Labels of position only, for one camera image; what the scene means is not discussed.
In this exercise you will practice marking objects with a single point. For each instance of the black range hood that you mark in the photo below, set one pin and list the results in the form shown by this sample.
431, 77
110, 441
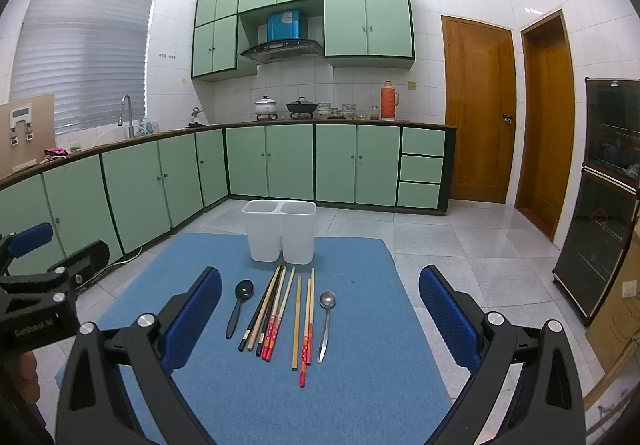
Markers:
280, 50

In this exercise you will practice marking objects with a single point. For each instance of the white bracket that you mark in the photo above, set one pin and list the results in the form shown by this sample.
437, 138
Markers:
20, 112

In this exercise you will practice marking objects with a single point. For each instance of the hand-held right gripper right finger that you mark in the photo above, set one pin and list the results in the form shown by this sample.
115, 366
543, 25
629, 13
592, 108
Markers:
447, 320

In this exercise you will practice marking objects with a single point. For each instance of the person's left hand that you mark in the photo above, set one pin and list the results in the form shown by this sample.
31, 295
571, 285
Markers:
22, 380

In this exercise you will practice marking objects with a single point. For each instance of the white small appliance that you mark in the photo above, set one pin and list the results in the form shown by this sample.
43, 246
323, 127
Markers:
198, 117

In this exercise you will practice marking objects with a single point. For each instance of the black wok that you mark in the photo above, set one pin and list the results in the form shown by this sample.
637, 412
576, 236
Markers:
301, 107

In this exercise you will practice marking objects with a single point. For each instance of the green wall cabinets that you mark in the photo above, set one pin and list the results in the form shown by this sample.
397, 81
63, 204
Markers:
390, 25

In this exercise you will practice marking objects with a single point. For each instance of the dark glass sterilizer cabinet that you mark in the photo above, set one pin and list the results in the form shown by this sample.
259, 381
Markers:
600, 225

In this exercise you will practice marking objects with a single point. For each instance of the orange thermos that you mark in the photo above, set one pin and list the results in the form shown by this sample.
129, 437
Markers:
387, 102

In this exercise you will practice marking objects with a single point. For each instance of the grey window blind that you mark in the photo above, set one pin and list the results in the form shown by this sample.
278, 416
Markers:
80, 55

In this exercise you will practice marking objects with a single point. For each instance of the plain wooden chopstick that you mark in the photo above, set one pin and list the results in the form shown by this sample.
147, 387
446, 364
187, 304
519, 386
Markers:
267, 307
297, 325

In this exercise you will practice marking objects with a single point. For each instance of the wooden board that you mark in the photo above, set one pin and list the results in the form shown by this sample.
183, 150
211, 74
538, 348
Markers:
44, 135

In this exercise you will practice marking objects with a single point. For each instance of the cardboard box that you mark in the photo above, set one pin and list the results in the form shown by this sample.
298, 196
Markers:
620, 325

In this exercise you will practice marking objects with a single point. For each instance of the white two-compartment utensil holder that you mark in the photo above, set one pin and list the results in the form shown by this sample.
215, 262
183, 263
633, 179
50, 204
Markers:
265, 235

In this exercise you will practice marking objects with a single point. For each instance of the blue wrapped hood chimney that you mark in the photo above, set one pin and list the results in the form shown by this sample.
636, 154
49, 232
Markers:
285, 25

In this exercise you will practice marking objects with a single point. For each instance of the metal faucet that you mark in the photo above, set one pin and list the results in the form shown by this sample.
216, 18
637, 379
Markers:
131, 120

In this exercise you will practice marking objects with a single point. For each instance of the green base cabinets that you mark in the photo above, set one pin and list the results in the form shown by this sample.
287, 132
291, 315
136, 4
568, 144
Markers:
290, 165

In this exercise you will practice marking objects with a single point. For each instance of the stack of bowls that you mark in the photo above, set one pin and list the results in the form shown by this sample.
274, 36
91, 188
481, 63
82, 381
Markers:
325, 109

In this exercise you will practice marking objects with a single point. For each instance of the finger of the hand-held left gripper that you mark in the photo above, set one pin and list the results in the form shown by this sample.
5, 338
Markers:
85, 259
30, 237

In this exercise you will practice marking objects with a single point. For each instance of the green drawer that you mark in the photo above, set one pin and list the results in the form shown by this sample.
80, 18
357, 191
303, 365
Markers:
421, 170
419, 195
422, 142

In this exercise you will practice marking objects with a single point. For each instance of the red-patterned wooden chopstick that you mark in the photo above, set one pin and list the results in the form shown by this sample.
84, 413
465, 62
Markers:
309, 345
273, 346
266, 346
303, 365

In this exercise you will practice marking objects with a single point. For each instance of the blue table mat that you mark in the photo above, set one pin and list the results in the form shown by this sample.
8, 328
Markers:
350, 375

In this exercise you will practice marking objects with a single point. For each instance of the pink cloth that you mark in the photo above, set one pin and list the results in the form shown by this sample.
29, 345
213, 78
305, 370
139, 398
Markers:
56, 153

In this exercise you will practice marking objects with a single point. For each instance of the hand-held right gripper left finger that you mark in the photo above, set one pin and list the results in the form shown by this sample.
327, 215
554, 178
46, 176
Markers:
195, 320

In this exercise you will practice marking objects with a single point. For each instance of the patterned jar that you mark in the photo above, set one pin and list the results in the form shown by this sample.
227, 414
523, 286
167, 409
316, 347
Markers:
348, 111

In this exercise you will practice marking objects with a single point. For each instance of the white cooking pot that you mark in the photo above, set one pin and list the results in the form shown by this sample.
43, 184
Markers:
265, 106

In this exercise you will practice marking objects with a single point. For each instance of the clear plastic bottle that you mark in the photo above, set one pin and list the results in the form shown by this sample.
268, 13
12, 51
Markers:
151, 127

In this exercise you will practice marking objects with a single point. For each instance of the black spoon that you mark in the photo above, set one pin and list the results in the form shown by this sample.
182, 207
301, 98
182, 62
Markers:
244, 290

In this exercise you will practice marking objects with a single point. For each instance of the metal spoon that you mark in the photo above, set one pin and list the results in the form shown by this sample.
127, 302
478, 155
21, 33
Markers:
327, 300

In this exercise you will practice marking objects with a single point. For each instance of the plain wooden door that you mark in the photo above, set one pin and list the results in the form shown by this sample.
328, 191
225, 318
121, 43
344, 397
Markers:
545, 135

